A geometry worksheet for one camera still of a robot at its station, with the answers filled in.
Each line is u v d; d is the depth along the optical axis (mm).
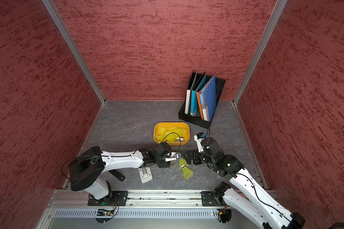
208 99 901
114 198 735
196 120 1084
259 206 433
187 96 896
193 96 878
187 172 828
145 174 806
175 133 722
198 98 883
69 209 711
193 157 622
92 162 497
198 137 664
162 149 668
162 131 972
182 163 842
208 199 740
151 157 653
